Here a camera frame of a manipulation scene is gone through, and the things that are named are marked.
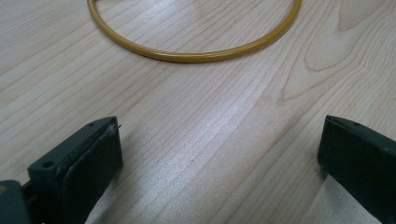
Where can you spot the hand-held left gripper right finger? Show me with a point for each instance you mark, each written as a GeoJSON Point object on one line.
{"type": "Point", "coordinates": [358, 161]}

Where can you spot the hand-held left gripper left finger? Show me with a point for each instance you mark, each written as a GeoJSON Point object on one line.
{"type": "Point", "coordinates": [81, 168]}

